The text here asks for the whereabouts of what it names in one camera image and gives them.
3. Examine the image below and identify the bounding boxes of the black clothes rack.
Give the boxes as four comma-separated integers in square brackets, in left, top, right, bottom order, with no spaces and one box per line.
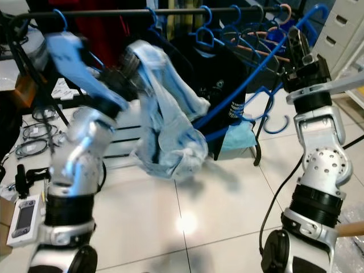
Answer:
[9,0,291,166]

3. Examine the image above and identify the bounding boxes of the white drawer cabinet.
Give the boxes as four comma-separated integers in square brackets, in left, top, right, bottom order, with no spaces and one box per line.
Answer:
[316,0,364,83]

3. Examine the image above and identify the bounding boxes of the black camera rig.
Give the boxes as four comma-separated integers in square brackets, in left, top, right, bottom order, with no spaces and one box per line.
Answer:
[14,165,29,197]

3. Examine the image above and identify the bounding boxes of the bagged black cable coil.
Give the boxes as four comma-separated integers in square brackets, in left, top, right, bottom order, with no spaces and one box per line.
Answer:
[31,109,55,123]
[23,124,57,142]
[16,139,51,159]

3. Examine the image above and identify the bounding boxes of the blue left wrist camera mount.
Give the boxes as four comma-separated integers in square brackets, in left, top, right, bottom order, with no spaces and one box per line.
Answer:
[45,31,129,111]

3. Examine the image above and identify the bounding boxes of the red garment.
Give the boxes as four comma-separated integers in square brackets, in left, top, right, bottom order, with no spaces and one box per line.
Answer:
[74,0,131,52]

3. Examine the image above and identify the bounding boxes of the blue bag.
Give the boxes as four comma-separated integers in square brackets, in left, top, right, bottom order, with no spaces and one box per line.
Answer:
[267,23,296,49]

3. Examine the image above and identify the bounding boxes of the grey wire hanger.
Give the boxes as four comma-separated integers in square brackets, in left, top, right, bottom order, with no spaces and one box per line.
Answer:
[239,5,285,66]

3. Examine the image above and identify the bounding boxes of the light blue denim shorts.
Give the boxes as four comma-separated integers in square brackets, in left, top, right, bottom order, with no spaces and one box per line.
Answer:
[128,40,211,180]

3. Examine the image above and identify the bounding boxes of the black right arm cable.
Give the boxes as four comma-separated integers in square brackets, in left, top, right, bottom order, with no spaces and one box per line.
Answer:
[259,134,364,257]

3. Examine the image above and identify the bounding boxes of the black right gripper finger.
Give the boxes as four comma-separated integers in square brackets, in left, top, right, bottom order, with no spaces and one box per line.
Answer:
[299,26,312,63]
[288,27,302,66]

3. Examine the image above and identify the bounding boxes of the wooden chair leg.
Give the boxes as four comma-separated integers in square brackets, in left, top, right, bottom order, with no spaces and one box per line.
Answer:
[338,222,364,238]

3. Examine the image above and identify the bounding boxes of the pink wire hanger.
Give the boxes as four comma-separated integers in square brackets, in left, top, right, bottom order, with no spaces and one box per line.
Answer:
[227,3,296,63]

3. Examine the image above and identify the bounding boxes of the white handheld game console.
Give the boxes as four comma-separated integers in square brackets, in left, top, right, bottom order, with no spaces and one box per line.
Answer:
[7,196,45,262]

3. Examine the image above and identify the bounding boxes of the pile of white packets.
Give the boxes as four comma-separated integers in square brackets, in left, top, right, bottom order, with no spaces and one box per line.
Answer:
[54,77,92,100]

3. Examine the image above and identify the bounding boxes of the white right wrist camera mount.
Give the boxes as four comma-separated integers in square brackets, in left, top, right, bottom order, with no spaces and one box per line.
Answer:
[286,71,364,106]

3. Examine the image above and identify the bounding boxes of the open brown cardboard box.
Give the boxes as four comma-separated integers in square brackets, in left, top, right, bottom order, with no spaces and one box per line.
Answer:
[16,71,38,111]

